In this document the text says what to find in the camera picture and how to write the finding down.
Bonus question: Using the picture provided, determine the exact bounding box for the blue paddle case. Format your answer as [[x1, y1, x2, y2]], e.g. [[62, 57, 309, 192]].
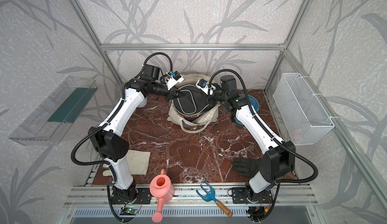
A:
[[235, 95, 259, 126]]

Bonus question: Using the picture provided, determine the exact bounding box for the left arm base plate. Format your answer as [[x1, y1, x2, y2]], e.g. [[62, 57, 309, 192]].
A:
[[110, 187, 152, 205]]

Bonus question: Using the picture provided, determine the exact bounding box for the white flower pot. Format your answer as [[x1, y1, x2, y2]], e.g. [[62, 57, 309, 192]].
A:
[[137, 96, 148, 108]]

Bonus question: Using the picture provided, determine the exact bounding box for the pink watering can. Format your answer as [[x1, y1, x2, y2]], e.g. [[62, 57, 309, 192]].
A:
[[150, 169, 175, 223]]

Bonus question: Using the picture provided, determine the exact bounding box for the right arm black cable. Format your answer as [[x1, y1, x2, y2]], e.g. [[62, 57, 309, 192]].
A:
[[208, 69, 319, 185]]

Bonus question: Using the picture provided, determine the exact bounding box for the blue hand rake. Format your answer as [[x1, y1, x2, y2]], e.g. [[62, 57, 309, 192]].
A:
[[196, 180, 233, 218]]

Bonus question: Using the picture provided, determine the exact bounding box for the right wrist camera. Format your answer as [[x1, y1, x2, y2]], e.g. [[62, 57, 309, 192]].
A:
[[196, 75, 238, 95]]

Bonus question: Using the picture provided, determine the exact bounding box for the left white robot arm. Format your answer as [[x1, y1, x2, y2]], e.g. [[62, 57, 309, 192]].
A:
[[88, 77, 183, 201]]

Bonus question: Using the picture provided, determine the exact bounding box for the clear plastic wall shelf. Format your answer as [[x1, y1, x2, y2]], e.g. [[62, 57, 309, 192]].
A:
[[9, 76, 98, 146]]

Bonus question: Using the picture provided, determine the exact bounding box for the beige work glove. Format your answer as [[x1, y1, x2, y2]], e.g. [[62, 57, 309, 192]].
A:
[[119, 150, 151, 175]]

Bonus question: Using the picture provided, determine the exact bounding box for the black and green glove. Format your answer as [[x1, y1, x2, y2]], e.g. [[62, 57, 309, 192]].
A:
[[232, 158, 261, 178]]

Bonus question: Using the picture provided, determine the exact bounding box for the black paddle case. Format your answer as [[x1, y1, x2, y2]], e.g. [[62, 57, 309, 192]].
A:
[[172, 84, 212, 122]]

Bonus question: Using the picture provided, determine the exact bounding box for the white wire mesh basket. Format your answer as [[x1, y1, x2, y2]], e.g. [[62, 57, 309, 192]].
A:
[[273, 73, 335, 145]]

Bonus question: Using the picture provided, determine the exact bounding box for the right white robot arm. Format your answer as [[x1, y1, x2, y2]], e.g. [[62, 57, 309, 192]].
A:
[[209, 91, 295, 196]]

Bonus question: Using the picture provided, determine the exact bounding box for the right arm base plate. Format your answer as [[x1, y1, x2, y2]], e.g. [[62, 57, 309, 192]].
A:
[[229, 187, 273, 205]]

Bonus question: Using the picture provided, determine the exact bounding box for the beige canvas bag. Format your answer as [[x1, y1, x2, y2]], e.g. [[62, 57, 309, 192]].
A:
[[167, 74, 220, 134]]

